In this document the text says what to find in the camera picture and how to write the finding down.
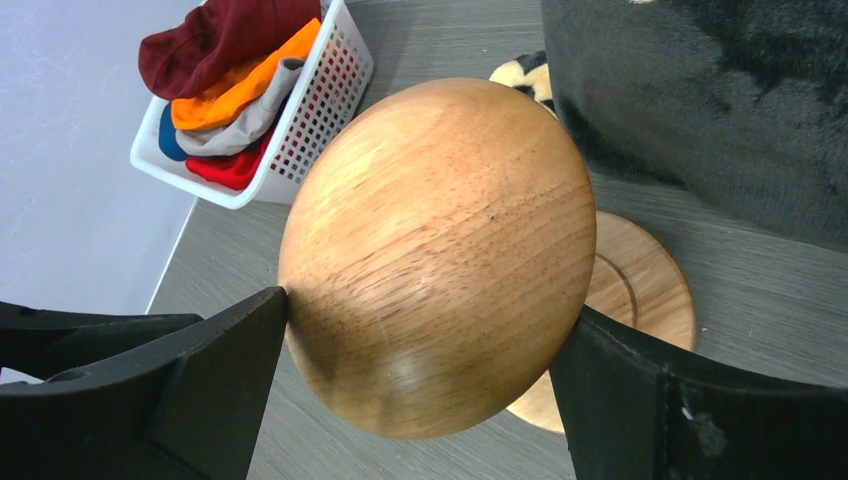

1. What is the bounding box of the red hat in basket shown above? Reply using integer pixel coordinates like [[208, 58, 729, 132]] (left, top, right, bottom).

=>
[[185, 133, 272, 191]]

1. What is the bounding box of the dark red bucket hat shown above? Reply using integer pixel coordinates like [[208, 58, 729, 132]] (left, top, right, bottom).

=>
[[138, 0, 321, 100]]

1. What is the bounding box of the black floral plush pillow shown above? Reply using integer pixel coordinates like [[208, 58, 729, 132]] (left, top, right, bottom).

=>
[[492, 0, 847, 251]]

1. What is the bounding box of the grey white hat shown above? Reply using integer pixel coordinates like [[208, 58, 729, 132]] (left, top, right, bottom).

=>
[[175, 57, 304, 157]]

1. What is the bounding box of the blue hat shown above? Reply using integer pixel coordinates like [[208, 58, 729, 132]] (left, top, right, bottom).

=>
[[158, 102, 189, 162]]

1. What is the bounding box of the wooden hat stand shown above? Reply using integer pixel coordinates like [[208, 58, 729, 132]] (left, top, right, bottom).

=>
[[278, 78, 696, 439]]

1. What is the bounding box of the orange hat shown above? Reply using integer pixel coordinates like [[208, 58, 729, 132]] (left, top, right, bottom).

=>
[[171, 18, 321, 131]]

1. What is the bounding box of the white plastic basket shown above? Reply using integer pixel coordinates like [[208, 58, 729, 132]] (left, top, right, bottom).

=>
[[130, 0, 375, 210]]

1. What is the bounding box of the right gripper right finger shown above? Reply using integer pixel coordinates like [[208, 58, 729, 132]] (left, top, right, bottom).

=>
[[549, 307, 847, 480]]

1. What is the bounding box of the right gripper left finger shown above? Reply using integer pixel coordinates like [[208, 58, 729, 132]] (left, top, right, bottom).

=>
[[1, 287, 286, 479]]

